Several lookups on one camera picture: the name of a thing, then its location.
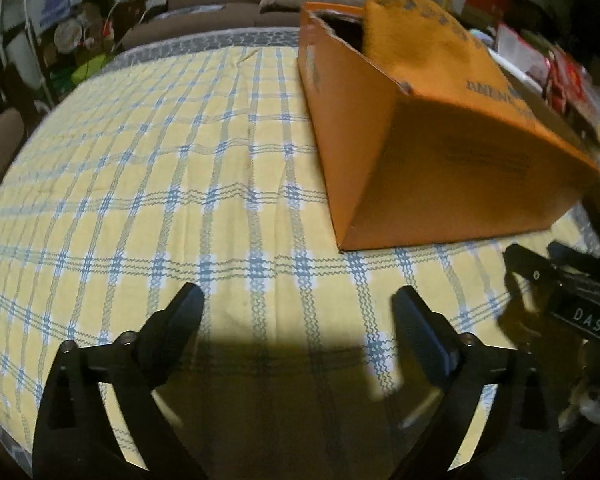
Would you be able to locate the orange cardboard box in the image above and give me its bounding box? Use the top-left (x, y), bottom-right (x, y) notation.
top-left (298, 3), bottom-right (598, 250)

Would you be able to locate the yellow plaid tablecloth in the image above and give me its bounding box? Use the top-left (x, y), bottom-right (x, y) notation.
top-left (0, 47), bottom-right (579, 479)

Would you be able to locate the green bag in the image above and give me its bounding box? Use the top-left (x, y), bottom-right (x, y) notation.
top-left (50, 54), bottom-right (114, 86)

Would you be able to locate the white metal rack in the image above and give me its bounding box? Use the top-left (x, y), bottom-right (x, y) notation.
top-left (0, 0), bottom-right (55, 110)

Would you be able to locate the round tin with label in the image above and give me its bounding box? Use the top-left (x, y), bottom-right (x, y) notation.
top-left (54, 18), bottom-right (83, 54)

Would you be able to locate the grey pebble pattern table cover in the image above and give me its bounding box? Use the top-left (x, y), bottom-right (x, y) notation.
top-left (104, 27), bottom-right (300, 73)

